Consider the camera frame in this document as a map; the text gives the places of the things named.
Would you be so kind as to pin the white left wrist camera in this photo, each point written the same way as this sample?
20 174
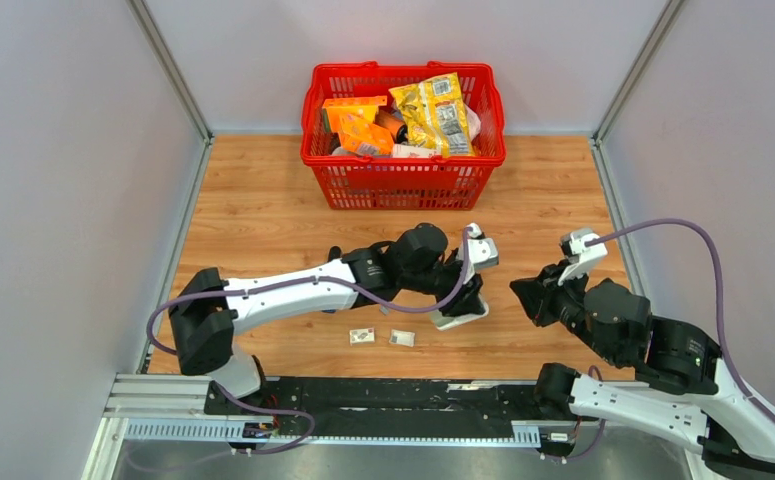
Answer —
478 250

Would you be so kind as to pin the blue and black stapler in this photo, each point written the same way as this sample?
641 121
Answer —
335 252

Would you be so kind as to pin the orange carton box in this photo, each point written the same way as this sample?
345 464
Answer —
365 107

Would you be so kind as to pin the red plastic shopping basket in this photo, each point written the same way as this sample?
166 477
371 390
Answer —
360 182

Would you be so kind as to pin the aluminium frame rail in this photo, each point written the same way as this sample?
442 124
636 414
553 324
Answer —
148 25

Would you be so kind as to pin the grey and white stapler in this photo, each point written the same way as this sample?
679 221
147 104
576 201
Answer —
443 323

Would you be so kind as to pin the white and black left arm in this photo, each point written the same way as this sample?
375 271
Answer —
415 273

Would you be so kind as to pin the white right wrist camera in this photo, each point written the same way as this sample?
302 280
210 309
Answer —
582 252

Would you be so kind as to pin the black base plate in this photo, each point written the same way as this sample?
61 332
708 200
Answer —
404 408

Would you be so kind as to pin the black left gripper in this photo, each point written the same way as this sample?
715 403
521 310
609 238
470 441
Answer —
468 299

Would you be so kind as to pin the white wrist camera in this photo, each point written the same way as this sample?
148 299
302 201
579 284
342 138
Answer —
478 250
582 252

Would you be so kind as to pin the yellow snack bag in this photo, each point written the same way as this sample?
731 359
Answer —
435 115

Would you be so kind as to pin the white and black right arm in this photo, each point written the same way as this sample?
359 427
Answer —
693 401

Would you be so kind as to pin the white staple box tray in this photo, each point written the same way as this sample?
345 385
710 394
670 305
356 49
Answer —
402 338

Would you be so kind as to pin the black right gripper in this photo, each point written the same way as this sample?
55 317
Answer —
536 293

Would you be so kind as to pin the orange snack packet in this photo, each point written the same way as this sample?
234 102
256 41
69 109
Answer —
365 139

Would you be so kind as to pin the white staple box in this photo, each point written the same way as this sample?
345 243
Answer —
361 336

